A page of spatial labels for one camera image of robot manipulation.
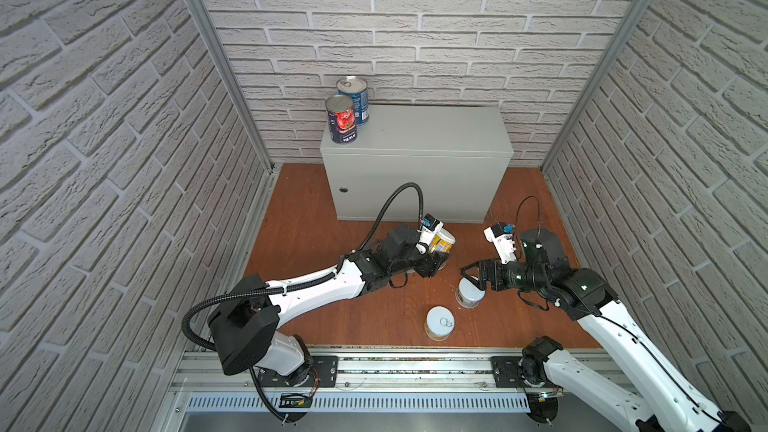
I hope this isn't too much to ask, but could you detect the blue label tin can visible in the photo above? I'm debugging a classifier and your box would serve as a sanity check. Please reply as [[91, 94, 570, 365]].
[[336, 76, 369, 125]]

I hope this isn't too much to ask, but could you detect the left black corrugated cable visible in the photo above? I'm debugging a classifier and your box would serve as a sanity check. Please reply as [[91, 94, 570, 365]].
[[181, 182, 425, 352]]

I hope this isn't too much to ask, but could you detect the dark tomato label can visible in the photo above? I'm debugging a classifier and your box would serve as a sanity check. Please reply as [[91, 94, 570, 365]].
[[325, 95, 357, 144]]

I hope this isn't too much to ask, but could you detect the aluminium corner post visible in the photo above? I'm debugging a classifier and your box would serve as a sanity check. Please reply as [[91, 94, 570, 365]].
[[184, 0, 275, 172], [540, 0, 653, 174]]

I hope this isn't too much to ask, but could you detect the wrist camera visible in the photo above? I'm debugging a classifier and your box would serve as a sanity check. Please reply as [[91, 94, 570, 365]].
[[418, 213, 444, 249], [484, 222, 518, 264]]

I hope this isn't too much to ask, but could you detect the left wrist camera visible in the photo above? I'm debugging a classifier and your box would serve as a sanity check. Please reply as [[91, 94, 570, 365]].
[[418, 213, 444, 249]]

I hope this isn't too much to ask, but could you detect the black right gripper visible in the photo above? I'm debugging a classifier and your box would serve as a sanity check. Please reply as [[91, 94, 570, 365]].
[[460, 257, 547, 296]]

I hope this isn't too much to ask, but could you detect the left aluminium corner post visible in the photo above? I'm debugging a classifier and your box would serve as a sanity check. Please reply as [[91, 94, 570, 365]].
[[184, 0, 275, 172]]

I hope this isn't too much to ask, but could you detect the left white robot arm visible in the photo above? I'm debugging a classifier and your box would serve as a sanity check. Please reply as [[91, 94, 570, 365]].
[[208, 217, 449, 385]]

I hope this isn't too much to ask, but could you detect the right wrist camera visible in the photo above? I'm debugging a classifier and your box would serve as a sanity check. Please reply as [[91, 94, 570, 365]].
[[484, 222, 518, 264]]

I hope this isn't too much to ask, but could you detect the front aluminium mounting rail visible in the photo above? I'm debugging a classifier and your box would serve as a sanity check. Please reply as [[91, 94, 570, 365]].
[[173, 346, 661, 394]]

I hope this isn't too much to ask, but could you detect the grey metal cabinet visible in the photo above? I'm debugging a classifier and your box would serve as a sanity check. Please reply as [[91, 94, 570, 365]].
[[320, 104, 513, 224]]

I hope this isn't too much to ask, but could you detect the plain lid silver can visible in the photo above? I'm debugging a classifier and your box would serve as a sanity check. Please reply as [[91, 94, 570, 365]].
[[455, 278, 485, 309]]

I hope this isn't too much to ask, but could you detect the white lid small can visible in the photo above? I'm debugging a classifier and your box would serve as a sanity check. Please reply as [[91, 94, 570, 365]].
[[429, 228, 456, 254]]

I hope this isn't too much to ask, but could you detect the left floor aluminium rail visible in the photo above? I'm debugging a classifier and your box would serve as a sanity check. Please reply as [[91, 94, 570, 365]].
[[146, 164, 282, 431]]

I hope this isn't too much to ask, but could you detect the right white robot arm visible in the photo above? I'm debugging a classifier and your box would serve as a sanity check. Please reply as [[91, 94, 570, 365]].
[[460, 223, 750, 431]]

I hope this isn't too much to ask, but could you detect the perforated white vent strip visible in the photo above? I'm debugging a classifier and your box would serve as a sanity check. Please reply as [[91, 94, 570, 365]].
[[186, 392, 530, 413]]

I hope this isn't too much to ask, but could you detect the yellow label pull-tab can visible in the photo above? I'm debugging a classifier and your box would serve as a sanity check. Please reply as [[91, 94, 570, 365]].
[[424, 306, 455, 342]]

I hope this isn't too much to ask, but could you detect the right aluminium corner post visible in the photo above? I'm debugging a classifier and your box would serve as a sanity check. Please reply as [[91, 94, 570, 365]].
[[540, 0, 653, 174]]

